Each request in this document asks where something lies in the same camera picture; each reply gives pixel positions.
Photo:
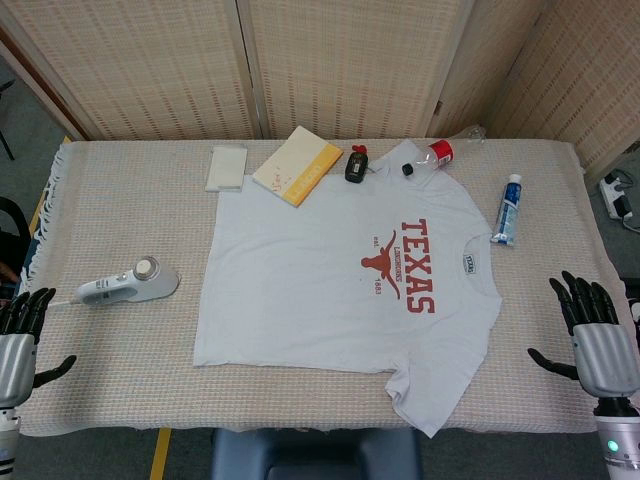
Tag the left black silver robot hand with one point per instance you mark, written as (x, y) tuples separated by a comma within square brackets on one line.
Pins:
[(15, 350)]

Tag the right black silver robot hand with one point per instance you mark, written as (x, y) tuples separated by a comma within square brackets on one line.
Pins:
[(602, 355)]

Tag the white handheld iron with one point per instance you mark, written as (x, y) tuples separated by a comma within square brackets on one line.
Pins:
[(125, 287)]

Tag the white Texas print T-shirt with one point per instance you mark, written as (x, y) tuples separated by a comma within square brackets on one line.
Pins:
[(310, 280)]

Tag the beige woven tablecloth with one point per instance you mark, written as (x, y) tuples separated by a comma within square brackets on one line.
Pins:
[(110, 380)]

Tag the black chair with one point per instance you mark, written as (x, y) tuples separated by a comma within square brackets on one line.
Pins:
[(10, 250)]

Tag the white power strip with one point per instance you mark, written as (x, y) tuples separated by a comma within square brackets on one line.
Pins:
[(617, 197)]

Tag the blue white tube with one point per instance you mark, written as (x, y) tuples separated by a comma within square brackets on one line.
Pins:
[(507, 210)]

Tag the clear bottle red label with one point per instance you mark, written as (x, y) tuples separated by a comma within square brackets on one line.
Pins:
[(440, 152)]

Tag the beige woven screen panel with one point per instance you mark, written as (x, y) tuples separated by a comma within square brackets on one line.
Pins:
[(350, 65), (575, 75), (140, 65)]

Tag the black car key fob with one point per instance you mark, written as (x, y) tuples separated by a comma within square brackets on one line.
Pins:
[(356, 167)]

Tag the yellow white notebook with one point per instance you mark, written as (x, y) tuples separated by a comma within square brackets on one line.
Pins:
[(295, 160)]

